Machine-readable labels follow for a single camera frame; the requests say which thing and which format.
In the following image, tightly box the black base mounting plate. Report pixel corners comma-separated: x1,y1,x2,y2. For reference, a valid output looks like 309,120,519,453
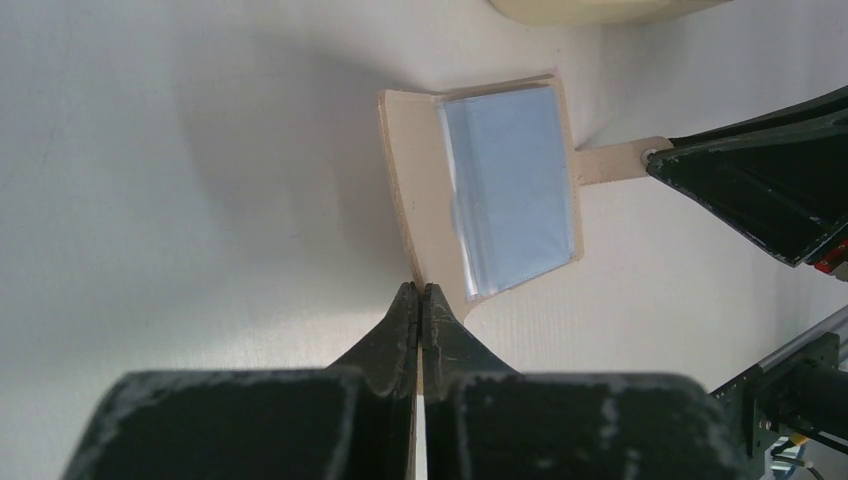
711,332,847,479

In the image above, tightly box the aluminium frame rail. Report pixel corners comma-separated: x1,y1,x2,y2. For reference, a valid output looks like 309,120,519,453
758,305,848,371

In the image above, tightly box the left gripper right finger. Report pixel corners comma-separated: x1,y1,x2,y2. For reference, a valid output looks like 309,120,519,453
421,284,743,479

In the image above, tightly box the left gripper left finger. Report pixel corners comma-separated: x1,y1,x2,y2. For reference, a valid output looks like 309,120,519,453
64,283,420,479

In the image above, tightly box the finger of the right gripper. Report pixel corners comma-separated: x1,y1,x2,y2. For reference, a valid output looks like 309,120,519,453
645,88,847,267

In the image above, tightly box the beige oval tray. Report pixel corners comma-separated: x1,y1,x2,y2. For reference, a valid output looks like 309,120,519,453
490,0,724,27

